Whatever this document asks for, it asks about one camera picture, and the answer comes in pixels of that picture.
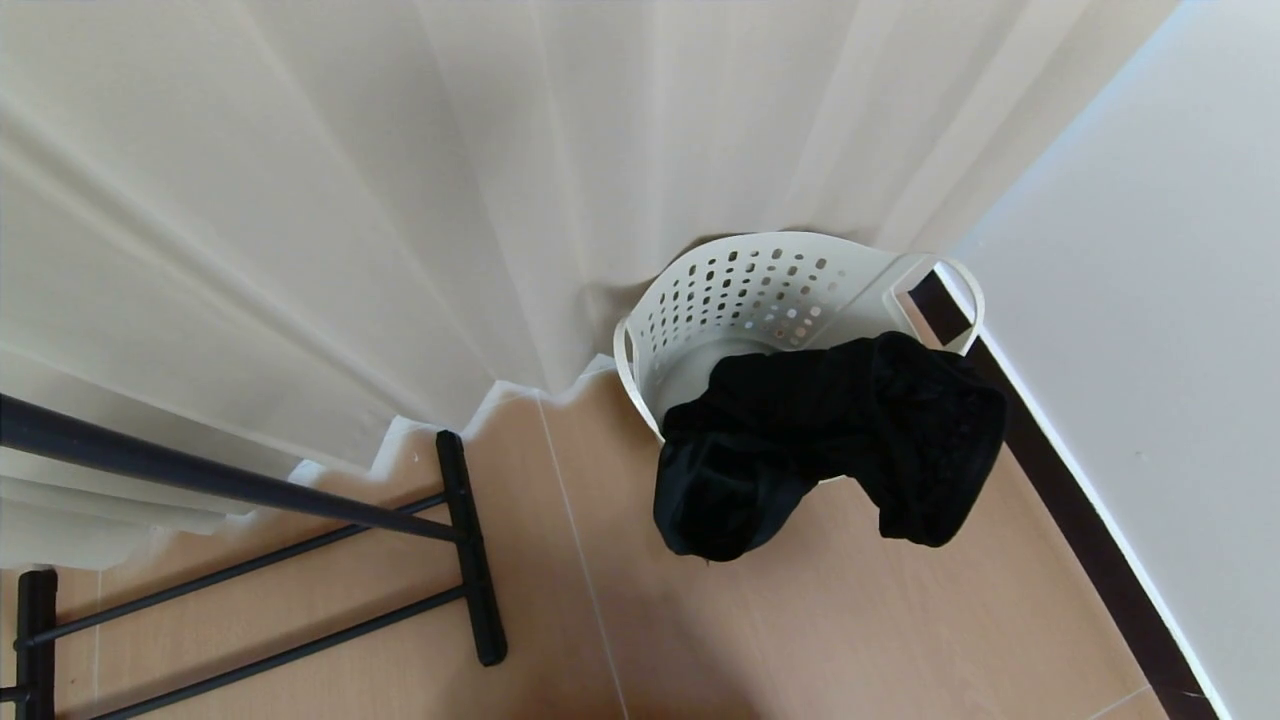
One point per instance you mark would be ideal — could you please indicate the beige curtain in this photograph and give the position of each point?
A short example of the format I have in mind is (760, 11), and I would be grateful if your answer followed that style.
(400, 150)

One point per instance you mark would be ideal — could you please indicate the heap of clothes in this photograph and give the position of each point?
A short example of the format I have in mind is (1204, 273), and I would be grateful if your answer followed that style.
(850, 420)

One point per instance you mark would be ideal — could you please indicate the white laundry basket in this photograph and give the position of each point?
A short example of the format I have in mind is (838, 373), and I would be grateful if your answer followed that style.
(860, 270)

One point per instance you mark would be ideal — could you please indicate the black clothes rack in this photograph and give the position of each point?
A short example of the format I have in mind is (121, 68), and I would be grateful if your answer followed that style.
(150, 462)

